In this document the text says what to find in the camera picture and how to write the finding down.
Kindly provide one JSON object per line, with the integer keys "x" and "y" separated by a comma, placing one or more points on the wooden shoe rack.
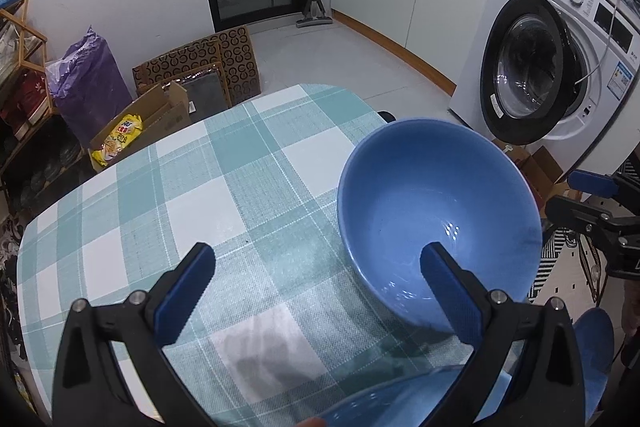
{"x": 35, "y": 33}

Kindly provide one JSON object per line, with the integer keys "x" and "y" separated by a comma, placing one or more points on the open cardboard box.
{"x": 165, "y": 117}
{"x": 542, "y": 167}

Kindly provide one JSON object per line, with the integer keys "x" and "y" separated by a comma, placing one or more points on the purple plastic bag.
{"x": 90, "y": 87}

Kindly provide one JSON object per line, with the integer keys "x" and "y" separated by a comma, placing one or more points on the yellow snack packet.
{"x": 120, "y": 137}

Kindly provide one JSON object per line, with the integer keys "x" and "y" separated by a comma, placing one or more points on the blue bowl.
{"x": 595, "y": 357}
{"x": 425, "y": 187}

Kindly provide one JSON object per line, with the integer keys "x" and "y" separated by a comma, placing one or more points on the person's right hand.
{"x": 632, "y": 307}

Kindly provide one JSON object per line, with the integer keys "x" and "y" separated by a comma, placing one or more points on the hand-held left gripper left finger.
{"x": 185, "y": 292}

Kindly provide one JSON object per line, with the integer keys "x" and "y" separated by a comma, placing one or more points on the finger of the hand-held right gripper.
{"x": 590, "y": 183}
{"x": 570, "y": 212}

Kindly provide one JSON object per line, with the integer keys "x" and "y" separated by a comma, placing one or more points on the patterned flat cardboard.
{"x": 240, "y": 62}

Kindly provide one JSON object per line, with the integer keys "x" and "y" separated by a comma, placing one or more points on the grey board with shiny frame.
{"x": 205, "y": 92}

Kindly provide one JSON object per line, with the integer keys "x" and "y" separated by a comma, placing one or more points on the shoe rack with shoes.
{"x": 25, "y": 102}

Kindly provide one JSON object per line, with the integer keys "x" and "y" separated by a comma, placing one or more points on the teal checkered tablecloth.
{"x": 225, "y": 187}

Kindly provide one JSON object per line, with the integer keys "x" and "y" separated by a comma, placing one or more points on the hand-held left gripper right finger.
{"x": 450, "y": 297}

